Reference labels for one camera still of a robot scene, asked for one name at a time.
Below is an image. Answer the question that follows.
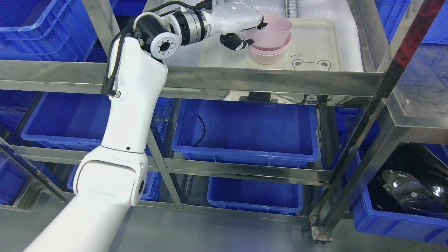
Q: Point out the pink plastic bowl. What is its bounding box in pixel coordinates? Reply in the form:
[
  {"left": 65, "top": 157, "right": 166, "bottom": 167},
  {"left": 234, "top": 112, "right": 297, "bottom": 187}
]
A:
[{"left": 246, "top": 13, "right": 293, "bottom": 48}]

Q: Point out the blue bin upper left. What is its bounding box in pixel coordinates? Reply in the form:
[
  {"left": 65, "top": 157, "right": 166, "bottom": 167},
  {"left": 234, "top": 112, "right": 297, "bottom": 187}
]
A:
[{"left": 0, "top": 0, "right": 98, "bottom": 62}]

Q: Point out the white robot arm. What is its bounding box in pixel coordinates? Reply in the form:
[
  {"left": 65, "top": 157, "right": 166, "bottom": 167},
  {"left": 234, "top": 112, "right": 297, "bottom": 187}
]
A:
[{"left": 25, "top": 0, "right": 212, "bottom": 252}]

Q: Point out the blue bin bottom shelf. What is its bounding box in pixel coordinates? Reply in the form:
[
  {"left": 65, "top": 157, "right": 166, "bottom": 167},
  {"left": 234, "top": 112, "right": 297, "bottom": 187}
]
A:
[{"left": 207, "top": 177, "right": 303, "bottom": 215}]

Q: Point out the cream frog tray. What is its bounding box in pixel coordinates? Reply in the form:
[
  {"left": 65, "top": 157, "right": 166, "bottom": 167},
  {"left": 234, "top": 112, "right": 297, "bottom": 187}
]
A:
[{"left": 199, "top": 19, "right": 342, "bottom": 71}]

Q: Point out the blue bin under table left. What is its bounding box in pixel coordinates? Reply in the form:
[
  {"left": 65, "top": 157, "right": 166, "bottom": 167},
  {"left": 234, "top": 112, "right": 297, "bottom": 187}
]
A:
[{"left": 335, "top": 107, "right": 448, "bottom": 245}]

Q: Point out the blue bin shelf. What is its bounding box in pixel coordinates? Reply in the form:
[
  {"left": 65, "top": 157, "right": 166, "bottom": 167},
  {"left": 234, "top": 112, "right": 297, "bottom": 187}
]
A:
[
  {"left": 20, "top": 92, "right": 174, "bottom": 156},
  {"left": 207, "top": 177, "right": 303, "bottom": 215},
  {"left": 172, "top": 99, "right": 320, "bottom": 168}
]

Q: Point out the blue bin left shelf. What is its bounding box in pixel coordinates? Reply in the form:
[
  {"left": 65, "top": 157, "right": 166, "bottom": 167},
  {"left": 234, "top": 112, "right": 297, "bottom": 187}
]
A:
[{"left": 20, "top": 92, "right": 174, "bottom": 156}]

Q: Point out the stacked pink bowl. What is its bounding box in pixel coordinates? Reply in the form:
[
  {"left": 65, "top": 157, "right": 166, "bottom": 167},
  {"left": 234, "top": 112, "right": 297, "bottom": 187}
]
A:
[{"left": 249, "top": 34, "right": 292, "bottom": 64}]

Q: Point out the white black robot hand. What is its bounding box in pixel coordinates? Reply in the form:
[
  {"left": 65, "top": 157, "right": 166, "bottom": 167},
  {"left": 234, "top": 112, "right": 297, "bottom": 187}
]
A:
[{"left": 203, "top": 2, "right": 267, "bottom": 51}]

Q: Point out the black helmet with visor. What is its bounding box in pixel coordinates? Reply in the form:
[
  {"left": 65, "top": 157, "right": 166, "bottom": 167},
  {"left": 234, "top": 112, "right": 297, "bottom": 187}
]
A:
[{"left": 368, "top": 142, "right": 448, "bottom": 219}]

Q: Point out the steel shelf rack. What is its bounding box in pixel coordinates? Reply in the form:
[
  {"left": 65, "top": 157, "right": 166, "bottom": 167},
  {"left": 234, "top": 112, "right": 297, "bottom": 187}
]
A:
[{"left": 1, "top": 0, "right": 446, "bottom": 244}]

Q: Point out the blue bin middle shelf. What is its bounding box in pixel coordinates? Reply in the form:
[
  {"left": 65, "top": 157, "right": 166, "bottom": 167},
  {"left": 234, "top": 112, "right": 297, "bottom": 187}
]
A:
[{"left": 172, "top": 99, "right": 320, "bottom": 168}]

